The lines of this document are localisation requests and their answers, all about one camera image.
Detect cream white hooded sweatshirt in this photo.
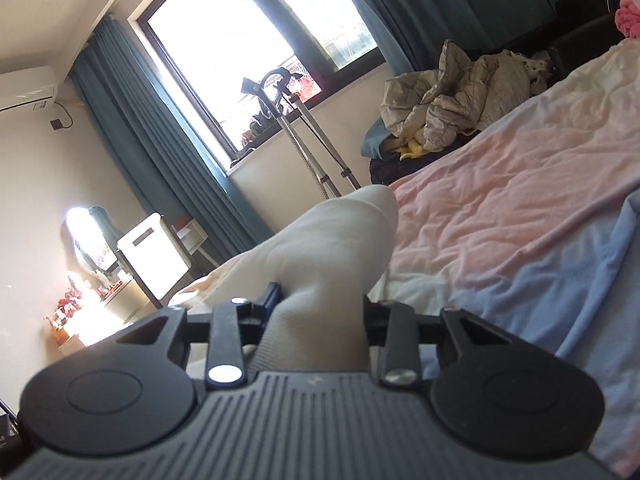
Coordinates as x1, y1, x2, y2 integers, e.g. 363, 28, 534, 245
169, 185, 398, 376

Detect white air purifier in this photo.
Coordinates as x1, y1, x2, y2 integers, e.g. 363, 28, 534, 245
116, 212, 192, 309

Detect teal curtain left of window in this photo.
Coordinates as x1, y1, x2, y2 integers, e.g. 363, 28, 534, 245
70, 16, 272, 263

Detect teal curtain of window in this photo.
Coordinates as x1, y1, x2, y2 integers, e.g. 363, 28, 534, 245
352, 0, 556, 75
70, 16, 272, 263

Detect yellow plush toy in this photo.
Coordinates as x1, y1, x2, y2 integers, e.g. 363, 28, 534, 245
381, 136, 428, 162

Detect grey crumpled quilt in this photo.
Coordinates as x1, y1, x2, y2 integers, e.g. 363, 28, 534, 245
380, 40, 551, 154

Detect dark framed window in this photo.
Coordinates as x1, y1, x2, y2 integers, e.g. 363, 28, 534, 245
137, 0, 383, 160

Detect teal curtain right of window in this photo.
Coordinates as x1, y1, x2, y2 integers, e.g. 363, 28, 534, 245
352, 0, 556, 75

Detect black armchair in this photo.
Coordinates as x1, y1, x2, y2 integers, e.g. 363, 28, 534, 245
465, 0, 624, 80

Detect pink fluffy garment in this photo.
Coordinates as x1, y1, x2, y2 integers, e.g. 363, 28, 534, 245
614, 0, 640, 39

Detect black wall socket with cable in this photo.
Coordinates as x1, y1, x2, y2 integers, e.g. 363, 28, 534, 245
50, 102, 75, 131

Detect white wall air conditioner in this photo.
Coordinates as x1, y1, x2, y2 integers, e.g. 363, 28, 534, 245
0, 66, 58, 114

